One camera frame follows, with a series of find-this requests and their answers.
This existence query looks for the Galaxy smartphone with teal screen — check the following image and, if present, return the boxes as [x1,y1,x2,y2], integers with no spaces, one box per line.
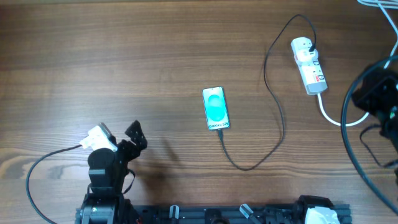
[202,86,230,131]

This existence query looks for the black USB charging cable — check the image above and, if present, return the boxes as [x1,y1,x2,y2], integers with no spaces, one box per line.
[216,13,318,172]

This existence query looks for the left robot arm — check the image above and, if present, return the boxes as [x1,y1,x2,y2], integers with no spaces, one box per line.
[75,120,147,224]

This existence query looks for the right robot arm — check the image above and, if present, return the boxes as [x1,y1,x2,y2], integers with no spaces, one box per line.
[340,64,397,213]

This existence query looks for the white USB charger plug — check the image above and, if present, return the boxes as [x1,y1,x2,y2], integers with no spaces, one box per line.
[294,49,318,66]

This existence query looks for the white power strip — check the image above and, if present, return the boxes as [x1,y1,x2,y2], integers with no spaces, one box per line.
[291,37,328,95]

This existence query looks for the left camera black cable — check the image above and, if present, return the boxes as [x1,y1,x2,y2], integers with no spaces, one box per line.
[25,144,83,224]

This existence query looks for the camera black cable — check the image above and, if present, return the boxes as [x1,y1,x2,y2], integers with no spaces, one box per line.
[25,144,83,224]
[340,54,398,215]

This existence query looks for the right camera black cable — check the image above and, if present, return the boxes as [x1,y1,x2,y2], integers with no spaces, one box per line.
[340,54,398,215]

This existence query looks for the white power strip cord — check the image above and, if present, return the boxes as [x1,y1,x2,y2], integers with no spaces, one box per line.
[316,2,398,128]

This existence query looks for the white cables at corner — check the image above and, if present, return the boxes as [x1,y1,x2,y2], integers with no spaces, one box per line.
[356,0,398,9]

